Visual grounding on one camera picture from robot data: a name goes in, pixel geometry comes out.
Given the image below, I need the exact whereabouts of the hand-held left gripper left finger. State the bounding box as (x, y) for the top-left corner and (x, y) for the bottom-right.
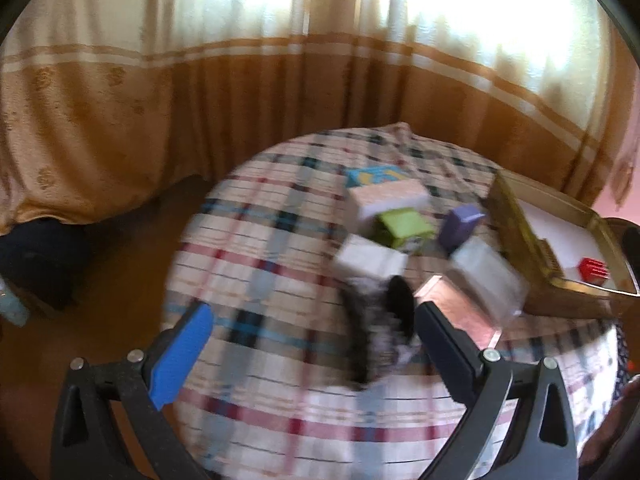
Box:
(50, 302), (216, 480)

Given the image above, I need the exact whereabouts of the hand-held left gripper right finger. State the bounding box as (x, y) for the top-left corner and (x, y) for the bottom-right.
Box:
(414, 301), (579, 480)

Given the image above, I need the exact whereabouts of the copper pink box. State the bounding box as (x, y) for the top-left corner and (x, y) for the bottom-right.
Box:
(412, 275), (503, 351)

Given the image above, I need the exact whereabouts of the black oval object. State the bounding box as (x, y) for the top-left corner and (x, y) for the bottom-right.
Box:
(387, 275), (417, 336)

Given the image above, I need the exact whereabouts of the black patterned object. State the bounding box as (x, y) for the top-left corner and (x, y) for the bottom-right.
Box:
(342, 277), (426, 386)

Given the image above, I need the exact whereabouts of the clear plastic box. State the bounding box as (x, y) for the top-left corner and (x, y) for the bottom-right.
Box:
(445, 237), (531, 323)

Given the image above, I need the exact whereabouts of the white box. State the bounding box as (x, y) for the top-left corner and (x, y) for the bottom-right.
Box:
(332, 235), (408, 281)

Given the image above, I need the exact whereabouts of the purple box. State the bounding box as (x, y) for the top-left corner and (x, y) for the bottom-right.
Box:
(439, 205), (487, 253)

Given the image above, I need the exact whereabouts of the gold cardboard box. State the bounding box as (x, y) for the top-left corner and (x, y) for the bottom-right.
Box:
(487, 170), (640, 318)

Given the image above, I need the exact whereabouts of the green box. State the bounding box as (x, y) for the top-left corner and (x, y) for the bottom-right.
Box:
(372, 207), (435, 253)

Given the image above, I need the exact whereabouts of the plaid tablecloth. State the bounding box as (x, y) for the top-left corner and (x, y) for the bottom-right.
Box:
(165, 122), (631, 480)

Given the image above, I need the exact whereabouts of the pink patterned box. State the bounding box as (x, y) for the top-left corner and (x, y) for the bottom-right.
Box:
(347, 177), (431, 226)

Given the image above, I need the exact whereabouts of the dark object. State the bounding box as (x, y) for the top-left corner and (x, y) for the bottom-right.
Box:
(0, 217), (96, 311)

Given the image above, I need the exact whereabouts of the red toy brick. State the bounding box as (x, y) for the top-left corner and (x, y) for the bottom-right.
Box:
(579, 257), (612, 283)

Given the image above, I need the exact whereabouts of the blue object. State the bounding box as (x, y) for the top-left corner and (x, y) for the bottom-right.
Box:
(0, 280), (29, 327)

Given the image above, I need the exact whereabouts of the blue box with yellow print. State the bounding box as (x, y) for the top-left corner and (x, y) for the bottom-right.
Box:
(345, 165), (408, 191)

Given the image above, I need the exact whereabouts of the beige and brown curtain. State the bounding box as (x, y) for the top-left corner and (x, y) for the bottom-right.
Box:
(0, 0), (640, 241)

